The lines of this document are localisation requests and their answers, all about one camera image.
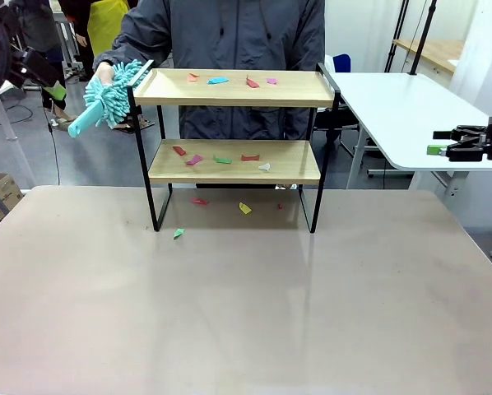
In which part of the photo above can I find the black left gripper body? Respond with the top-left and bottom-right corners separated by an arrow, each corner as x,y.
9,46 -> 62,88

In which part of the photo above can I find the large white table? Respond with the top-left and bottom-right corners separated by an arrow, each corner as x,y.
326,72 -> 492,202

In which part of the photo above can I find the light wooden desk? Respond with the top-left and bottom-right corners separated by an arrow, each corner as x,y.
392,39 -> 465,76

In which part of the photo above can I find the teal microfibre duster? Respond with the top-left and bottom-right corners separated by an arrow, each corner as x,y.
67,59 -> 144,139

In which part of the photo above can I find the blue office chair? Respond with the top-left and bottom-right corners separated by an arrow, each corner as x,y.
323,53 -> 353,75

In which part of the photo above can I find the grey jacket person torso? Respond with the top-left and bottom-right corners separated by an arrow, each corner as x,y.
112,0 -> 326,141

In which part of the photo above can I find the black tripod stand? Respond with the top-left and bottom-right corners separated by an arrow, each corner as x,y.
409,0 -> 439,76
384,0 -> 411,74

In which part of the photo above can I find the person right hand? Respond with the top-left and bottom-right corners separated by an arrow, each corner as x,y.
94,61 -> 118,86

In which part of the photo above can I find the person right forearm grey sleeve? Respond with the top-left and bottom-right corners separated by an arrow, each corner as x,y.
92,35 -> 151,74

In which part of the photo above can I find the bystander in yellow garment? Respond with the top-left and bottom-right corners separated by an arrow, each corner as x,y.
75,0 -> 131,61

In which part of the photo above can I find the black frame wooden two-tier shelf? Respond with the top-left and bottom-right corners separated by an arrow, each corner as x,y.
126,61 -> 344,235

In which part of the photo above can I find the brown cardboard box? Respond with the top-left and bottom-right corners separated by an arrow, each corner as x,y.
0,172 -> 24,211

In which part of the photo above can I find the bystander in dark clothes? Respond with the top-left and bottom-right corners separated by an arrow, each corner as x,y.
13,0 -> 72,124

